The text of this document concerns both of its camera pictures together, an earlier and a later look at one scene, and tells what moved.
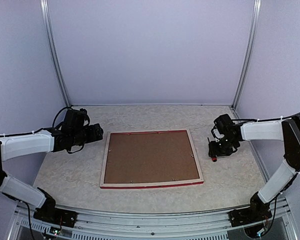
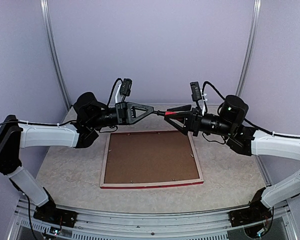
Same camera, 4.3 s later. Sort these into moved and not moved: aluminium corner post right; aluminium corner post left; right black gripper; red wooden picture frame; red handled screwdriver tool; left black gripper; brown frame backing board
Moved: red handled screwdriver tool; left black gripper; right black gripper
Not moved: brown frame backing board; aluminium corner post right; aluminium corner post left; red wooden picture frame
